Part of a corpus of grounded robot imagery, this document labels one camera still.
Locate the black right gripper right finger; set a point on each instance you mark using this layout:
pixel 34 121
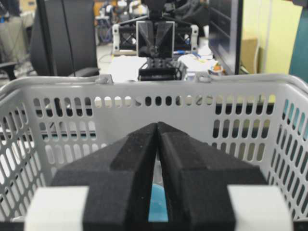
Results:
pixel 196 176

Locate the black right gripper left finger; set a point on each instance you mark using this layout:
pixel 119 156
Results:
pixel 119 177

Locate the black and white opposite gripper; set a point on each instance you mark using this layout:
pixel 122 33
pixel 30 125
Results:
pixel 157 39

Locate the blue dustpan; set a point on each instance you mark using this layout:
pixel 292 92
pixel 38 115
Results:
pixel 158 205

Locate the grey plastic shopping basket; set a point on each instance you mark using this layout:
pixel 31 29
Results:
pixel 47 122

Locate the black monitor panel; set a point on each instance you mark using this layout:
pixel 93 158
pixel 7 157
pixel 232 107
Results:
pixel 225 33

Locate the black office chair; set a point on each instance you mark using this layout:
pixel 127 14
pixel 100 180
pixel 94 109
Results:
pixel 63 42

